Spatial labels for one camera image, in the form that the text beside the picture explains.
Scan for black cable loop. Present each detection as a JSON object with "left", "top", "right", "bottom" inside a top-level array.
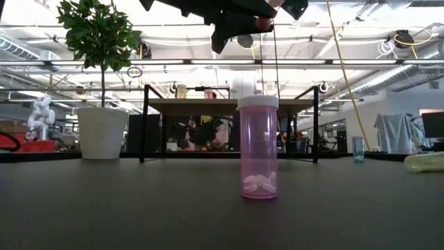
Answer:
[{"left": 0, "top": 131, "right": 21, "bottom": 153}]

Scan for black ceiling cable reel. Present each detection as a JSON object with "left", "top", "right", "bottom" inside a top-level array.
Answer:
[
  {"left": 138, "top": 41, "right": 153, "bottom": 60},
  {"left": 394, "top": 29, "right": 416, "bottom": 45},
  {"left": 237, "top": 33, "right": 255, "bottom": 49}
]

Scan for wooden shelf black metal legs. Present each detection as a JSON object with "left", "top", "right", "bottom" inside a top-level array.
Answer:
[{"left": 139, "top": 84, "right": 321, "bottom": 165}]

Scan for grey cloth cover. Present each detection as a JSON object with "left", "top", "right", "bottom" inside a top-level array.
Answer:
[{"left": 373, "top": 111, "right": 431, "bottom": 155}]

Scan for long ceiling light rail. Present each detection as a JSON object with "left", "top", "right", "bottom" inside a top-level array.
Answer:
[{"left": 0, "top": 58, "right": 444, "bottom": 67}]

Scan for silver ventilation duct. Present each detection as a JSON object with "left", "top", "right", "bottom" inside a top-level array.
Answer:
[
  {"left": 341, "top": 41, "right": 444, "bottom": 98},
  {"left": 0, "top": 29, "right": 62, "bottom": 72}
]

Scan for black monitor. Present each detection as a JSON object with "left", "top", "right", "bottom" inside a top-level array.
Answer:
[{"left": 420, "top": 111, "right": 444, "bottom": 139}]

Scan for yellow hanging power cable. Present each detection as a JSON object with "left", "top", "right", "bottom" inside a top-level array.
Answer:
[{"left": 325, "top": 0, "right": 372, "bottom": 153}]

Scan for person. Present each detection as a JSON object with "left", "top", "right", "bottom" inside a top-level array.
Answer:
[{"left": 187, "top": 114, "right": 232, "bottom": 152}]

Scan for black partition panel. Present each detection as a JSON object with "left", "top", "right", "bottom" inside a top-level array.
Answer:
[{"left": 127, "top": 113, "right": 163, "bottom": 153}]

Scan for white plant pot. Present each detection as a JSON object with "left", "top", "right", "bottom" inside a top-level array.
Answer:
[{"left": 76, "top": 106, "right": 130, "bottom": 160}]

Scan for green leafy plant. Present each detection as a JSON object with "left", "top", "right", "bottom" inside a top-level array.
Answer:
[{"left": 56, "top": 0, "right": 143, "bottom": 109}]

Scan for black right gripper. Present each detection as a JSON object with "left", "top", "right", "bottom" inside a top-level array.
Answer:
[{"left": 138, "top": 0, "right": 309, "bottom": 55}]

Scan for black hanging cable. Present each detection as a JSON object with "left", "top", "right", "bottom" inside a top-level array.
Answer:
[
  {"left": 258, "top": 33, "right": 264, "bottom": 96},
  {"left": 271, "top": 20, "right": 281, "bottom": 100}
]

